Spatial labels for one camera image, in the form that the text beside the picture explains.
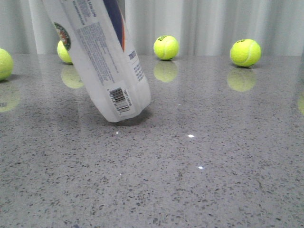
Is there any right yellow tennis ball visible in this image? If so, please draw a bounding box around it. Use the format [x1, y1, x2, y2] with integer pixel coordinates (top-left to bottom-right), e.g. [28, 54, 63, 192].
[230, 38, 262, 67]

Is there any Roland Garros yellow tennis ball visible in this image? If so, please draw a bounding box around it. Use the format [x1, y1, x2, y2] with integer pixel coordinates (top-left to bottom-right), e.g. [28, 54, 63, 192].
[57, 41, 73, 64]

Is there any clear Wilson tennis ball can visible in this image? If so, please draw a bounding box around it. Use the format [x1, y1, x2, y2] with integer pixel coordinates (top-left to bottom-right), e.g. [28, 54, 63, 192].
[43, 0, 151, 123]

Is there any far-left yellow tennis ball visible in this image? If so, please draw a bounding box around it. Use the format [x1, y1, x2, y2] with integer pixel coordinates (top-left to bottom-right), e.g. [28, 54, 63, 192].
[0, 48, 14, 81]

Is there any grey pleated curtain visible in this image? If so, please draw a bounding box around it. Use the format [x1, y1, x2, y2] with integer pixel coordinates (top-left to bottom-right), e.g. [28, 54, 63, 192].
[0, 0, 304, 56]

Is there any centre yellow tennis ball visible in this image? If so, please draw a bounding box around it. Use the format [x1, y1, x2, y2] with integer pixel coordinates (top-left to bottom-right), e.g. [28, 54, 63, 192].
[153, 35, 179, 60]

